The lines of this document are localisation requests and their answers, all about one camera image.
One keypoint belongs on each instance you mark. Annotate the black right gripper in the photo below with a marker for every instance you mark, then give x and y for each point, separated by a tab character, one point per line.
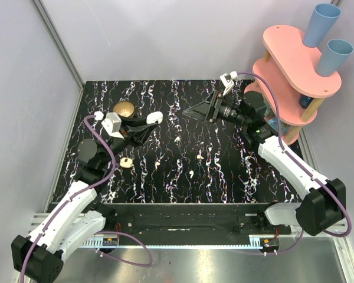
206	111

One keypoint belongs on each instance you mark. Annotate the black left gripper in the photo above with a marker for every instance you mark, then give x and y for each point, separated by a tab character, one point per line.
127	132

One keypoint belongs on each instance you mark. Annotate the white earbud charging case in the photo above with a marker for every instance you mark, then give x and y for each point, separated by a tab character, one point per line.
154	117

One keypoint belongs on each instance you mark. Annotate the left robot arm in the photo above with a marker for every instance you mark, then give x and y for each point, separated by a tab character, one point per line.
79	216

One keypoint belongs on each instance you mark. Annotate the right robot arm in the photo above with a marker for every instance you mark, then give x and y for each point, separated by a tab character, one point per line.
323	201

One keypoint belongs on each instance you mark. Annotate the cream earbud charging case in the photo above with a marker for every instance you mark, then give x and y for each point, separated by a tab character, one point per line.
126	163

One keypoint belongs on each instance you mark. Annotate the gold patterned ceramic bowl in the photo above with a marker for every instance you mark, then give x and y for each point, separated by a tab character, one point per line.
125	109

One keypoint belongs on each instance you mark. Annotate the blue patterned mug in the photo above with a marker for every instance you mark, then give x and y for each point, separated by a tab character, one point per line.
273	122

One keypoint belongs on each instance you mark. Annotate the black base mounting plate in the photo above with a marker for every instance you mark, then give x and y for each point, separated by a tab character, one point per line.
195	226

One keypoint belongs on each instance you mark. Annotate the pink three-tier shelf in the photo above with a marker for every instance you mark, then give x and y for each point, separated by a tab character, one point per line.
288	71

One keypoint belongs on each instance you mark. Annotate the dark blue object on shelf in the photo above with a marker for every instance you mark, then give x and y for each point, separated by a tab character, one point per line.
304	101

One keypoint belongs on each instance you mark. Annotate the blue cup front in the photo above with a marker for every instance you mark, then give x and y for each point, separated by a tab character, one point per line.
333	57

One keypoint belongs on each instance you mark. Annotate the blue cup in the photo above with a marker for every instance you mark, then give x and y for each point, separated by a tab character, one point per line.
333	57
322	19

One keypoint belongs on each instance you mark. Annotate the blue cup rear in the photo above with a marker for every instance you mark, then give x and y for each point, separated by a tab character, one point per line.
322	19

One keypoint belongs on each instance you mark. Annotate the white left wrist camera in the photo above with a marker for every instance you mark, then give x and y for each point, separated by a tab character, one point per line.
112	124

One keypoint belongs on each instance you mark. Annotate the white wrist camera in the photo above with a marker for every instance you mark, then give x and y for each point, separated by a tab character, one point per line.
112	124
228	81

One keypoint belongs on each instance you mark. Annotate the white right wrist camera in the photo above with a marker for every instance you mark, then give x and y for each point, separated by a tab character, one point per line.
228	81

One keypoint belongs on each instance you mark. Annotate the aluminium frame rail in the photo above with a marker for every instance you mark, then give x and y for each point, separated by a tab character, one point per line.
56	39

